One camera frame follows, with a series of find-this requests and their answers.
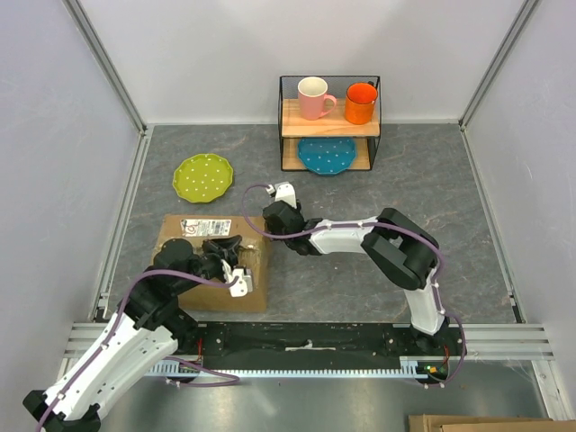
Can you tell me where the orange mug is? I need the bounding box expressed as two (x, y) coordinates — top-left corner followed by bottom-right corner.
(345, 82), (379, 125)

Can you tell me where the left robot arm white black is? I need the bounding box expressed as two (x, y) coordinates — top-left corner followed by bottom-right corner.
(22, 235), (244, 431)

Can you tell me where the black wire wooden shelf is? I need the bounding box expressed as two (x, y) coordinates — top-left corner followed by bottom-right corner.
(278, 76), (382, 172)

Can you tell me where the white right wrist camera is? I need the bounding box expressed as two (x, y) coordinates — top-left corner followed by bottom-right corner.
(265, 182), (297, 208)

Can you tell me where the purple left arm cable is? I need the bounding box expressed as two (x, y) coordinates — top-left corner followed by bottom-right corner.
(34, 267), (242, 432)

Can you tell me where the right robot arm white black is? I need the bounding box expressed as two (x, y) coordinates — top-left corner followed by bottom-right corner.
(263, 201), (449, 355)

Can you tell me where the pink mug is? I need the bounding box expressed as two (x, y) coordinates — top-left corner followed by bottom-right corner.
(297, 76), (338, 121)

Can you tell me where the green dotted plate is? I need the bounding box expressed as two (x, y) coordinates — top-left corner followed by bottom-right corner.
(172, 153), (234, 203)

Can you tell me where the cardboard sheet corner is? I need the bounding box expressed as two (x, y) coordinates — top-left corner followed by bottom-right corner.
(409, 415), (575, 432)

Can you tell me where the brown cardboard express box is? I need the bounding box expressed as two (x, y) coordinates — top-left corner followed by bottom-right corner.
(153, 214), (269, 312)

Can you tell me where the blue dotted plate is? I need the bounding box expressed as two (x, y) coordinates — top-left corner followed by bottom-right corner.
(296, 137), (356, 176)

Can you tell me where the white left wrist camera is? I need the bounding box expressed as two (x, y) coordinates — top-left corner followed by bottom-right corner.
(221, 260), (254, 298)

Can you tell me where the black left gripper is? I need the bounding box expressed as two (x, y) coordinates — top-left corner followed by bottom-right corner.
(175, 235), (243, 294)

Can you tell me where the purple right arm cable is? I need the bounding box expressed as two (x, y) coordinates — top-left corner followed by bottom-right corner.
(241, 184), (469, 388)

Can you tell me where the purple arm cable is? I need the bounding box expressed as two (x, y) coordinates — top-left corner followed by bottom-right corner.
(34, 267), (242, 432)
(241, 184), (469, 388)

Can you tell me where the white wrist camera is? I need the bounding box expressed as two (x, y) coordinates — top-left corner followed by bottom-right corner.
(265, 182), (297, 208)
(221, 260), (254, 298)

